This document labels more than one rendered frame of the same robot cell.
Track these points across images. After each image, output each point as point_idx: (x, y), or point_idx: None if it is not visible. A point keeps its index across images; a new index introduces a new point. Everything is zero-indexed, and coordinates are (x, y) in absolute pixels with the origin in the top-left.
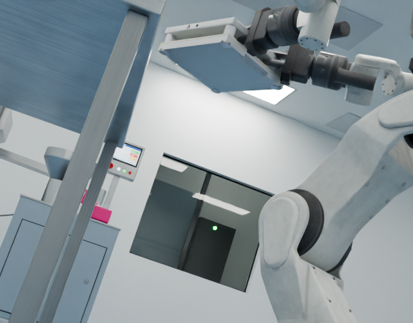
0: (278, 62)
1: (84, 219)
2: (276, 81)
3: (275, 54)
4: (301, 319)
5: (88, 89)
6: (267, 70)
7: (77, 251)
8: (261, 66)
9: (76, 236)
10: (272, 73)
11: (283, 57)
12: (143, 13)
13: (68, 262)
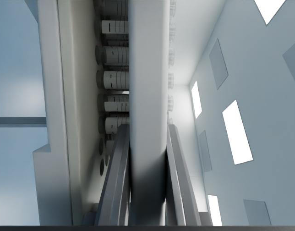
0: (109, 183)
1: (42, 121)
2: (47, 222)
3: (166, 165)
4: None
5: None
6: (61, 145)
7: (19, 123)
8: (52, 96)
9: (30, 120)
10: (71, 186)
11: (168, 218)
12: None
13: (11, 121)
